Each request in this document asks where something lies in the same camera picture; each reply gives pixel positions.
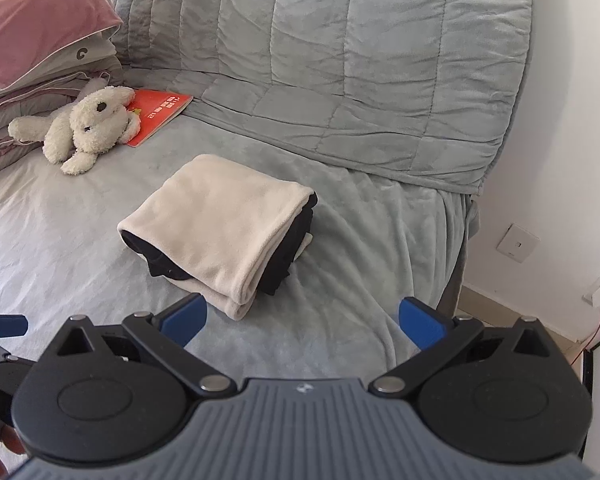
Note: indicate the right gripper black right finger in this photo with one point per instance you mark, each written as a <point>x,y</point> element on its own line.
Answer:
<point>439,339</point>

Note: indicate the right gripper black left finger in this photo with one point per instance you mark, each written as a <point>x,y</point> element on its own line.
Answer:
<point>162,338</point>

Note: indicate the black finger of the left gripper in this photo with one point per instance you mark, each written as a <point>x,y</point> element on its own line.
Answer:
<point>13,325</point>

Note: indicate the beige and black bear sweatshirt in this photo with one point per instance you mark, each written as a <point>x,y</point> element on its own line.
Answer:
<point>220,223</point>

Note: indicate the person's left hand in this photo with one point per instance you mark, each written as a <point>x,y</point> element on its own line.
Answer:
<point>10,448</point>

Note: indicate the white plush dog toy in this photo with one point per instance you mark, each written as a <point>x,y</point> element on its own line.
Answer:
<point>75,135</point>

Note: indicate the red book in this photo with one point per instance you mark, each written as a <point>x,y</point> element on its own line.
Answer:
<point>155,109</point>

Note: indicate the quilted grey headboard cover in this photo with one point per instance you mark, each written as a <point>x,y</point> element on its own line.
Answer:
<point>355,60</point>

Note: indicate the grey pillow with letter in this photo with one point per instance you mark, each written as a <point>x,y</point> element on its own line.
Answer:
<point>88,55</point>

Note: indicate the pink velvet pillow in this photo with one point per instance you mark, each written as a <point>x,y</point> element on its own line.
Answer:
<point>33,30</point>

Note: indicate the white wall socket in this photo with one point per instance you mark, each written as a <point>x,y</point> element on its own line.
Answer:
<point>517,243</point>

